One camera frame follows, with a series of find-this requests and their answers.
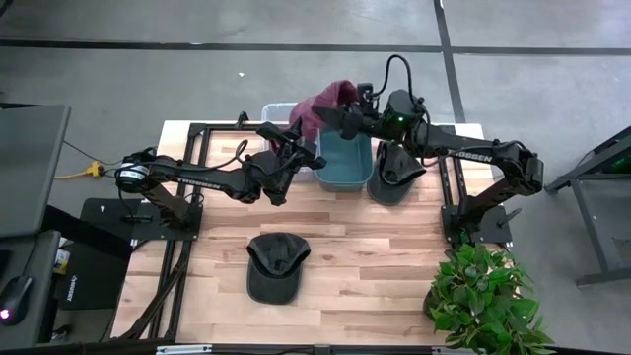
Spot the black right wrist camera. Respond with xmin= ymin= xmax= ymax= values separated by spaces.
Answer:
xmin=355 ymin=82 xmax=377 ymax=104

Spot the dark grey baseball cap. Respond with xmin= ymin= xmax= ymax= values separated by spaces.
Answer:
xmin=366 ymin=140 xmax=428 ymax=207
xmin=245 ymin=231 xmax=313 ymax=306

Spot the small yellow white box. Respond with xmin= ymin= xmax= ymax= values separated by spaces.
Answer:
xmin=52 ymin=248 xmax=71 ymax=276

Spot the green potted plant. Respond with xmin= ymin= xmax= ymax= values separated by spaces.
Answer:
xmin=422 ymin=243 xmax=557 ymax=355

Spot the grey desk panel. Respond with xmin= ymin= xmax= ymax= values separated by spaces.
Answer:
xmin=0 ymin=103 xmax=72 ymax=239

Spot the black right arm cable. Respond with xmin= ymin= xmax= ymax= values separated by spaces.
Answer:
xmin=377 ymin=53 xmax=426 ymax=117

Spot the teal plastic bin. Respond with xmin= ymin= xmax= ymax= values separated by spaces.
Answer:
xmin=314 ymin=126 xmax=375 ymax=193

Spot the dark desk surface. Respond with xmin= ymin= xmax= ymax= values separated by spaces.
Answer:
xmin=0 ymin=230 xmax=61 ymax=349

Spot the black computer mouse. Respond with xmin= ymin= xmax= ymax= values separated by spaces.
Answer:
xmin=0 ymin=274 xmax=35 ymax=326

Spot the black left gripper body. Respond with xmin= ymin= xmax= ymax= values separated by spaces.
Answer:
xmin=268 ymin=140 xmax=310 ymax=181

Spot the dark metal stand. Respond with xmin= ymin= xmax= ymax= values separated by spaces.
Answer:
xmin=543 ymin=124 xmax=631 ymax=288

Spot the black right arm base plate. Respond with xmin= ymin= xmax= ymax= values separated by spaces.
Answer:
xmin=441 ymin=204 xmax=514 ymax=247

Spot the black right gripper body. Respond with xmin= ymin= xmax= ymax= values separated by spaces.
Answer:
xmin=355 ymin=97 xmax=391 ymax=138

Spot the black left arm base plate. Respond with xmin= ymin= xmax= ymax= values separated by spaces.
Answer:
xmin=80 ymin=196 xmax=204 ymax=243

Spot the black Trossen mat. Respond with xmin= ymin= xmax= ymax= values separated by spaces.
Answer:
xmin=54 ymin=240 xmax=133 ymax=312

